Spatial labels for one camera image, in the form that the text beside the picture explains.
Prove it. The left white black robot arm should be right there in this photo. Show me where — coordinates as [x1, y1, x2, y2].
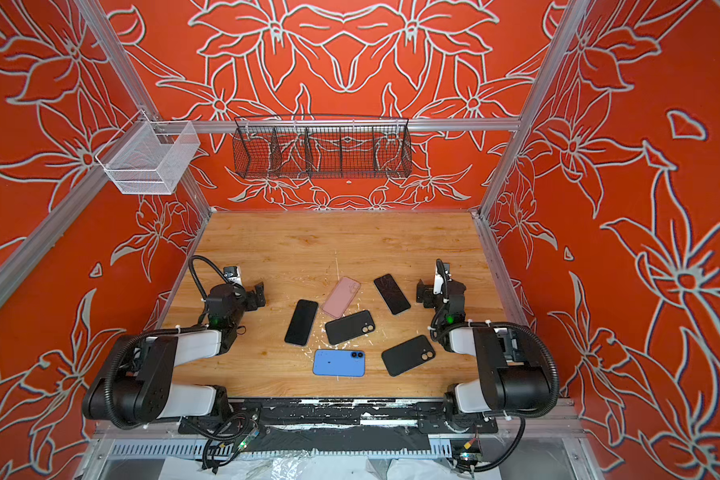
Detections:
[82, 255, 266, 432]

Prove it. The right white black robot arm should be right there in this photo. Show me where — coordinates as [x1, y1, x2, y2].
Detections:
[416, 259, 560, 418]

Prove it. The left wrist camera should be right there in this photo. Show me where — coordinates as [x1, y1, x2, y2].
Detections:
[222, 266, 242, 285]

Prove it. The black cable bundle left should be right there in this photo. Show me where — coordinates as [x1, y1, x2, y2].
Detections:
[179, 407, 262, 475]

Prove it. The blue phone case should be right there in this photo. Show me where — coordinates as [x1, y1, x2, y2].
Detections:
[313, 349, 366, 378]

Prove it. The pink phone case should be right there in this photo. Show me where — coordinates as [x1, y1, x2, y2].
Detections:
[321, 277, 361, 319]

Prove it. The black cable right base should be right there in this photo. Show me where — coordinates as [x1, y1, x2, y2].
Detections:
[452, 416, 528, 475]

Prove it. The black phone case right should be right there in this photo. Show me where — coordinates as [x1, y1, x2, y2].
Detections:
[381, 335, 436, 377]

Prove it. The black wire basket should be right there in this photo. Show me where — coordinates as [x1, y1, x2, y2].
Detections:
[233, 115, 413, 180]

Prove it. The clear plastic bin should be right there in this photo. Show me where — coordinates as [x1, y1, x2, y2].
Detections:
[96, 120, 200, 195]

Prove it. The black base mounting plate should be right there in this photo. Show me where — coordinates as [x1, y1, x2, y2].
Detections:
[177, 397, 499, 436]

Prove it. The black phone case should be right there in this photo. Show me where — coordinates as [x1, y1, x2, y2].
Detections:
[325, 310, 376, 345]
[381, 335, 436, 377]

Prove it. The grey cable duct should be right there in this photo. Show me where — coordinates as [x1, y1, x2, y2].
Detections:
[105, 439, 453, 461]

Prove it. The black phone case centre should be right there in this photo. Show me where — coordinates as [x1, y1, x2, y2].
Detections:
[325, 310, 376, 345]

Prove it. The black smartphone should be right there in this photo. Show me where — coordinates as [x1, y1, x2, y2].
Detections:
[284, 299, 319, 346]
[374, 274, 411, 315]

